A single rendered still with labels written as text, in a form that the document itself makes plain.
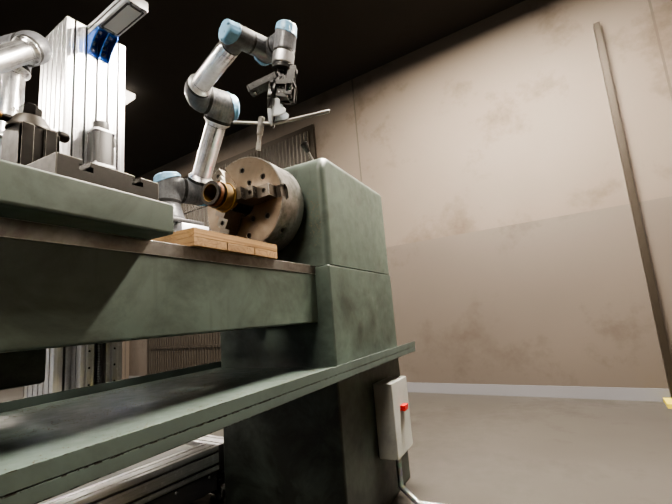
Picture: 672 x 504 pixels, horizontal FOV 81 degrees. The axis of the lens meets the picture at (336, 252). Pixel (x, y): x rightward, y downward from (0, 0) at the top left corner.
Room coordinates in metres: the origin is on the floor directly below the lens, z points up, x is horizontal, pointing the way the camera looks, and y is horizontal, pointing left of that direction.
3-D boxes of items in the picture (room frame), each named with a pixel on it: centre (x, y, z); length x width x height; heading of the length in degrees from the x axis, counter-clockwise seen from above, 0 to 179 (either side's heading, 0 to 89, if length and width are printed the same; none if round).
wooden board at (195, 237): (1.02, 0.39, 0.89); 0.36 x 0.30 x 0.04; 63
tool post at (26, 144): (0.76, 0.61, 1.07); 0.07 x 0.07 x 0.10; 63
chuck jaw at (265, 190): (1.16, 0.22, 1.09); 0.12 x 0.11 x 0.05; 63
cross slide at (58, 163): (0.72, 0.56, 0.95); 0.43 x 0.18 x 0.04; 63
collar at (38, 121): (0.75, 0.62, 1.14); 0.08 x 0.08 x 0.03
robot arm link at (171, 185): (1.69, 0.73, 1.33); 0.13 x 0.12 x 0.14; 133
